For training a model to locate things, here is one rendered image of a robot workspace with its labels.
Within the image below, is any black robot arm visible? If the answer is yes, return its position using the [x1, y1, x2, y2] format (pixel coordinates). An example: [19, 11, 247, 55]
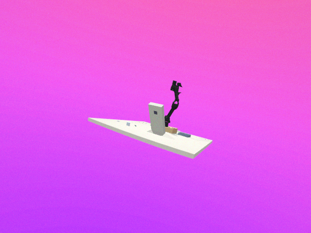
[165, 81, 179, 127]

